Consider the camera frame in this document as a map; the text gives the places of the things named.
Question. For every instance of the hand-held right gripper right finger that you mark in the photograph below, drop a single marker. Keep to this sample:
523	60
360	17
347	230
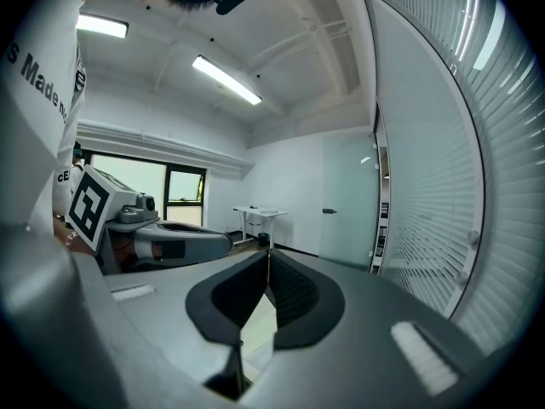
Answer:
362	313

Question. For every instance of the person's left forearm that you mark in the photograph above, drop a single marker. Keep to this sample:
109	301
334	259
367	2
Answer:
78	243

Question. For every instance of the white desk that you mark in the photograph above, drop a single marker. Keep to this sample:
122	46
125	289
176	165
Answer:
259	211

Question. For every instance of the round metal glass fitting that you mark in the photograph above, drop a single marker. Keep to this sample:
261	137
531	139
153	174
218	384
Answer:
473	237
462	277

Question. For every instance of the shelf behind glass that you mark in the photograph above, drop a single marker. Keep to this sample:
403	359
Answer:
382	237

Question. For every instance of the black-framed window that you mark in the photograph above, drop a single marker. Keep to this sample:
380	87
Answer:
185	198

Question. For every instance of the short ceiling light panel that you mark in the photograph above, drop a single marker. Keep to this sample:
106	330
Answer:
102	24

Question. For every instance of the white curtain box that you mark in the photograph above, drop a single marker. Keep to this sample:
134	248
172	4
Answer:
170	145

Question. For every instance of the long ceiling light panel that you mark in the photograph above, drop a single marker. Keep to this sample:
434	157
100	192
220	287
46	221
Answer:
227	80

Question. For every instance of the frosted window pane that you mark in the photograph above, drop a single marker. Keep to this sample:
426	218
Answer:
127	177

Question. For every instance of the small black bin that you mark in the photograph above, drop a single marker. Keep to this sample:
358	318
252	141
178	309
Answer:
264	239

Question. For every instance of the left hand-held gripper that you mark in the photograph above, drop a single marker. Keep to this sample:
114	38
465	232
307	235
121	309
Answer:
91	205

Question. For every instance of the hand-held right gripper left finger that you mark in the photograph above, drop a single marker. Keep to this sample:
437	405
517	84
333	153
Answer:
170	279

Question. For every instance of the frosted glass door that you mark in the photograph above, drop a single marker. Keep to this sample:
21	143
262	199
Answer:
349	203

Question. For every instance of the white window blinds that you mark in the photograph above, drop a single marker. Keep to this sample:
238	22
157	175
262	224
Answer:
468	164

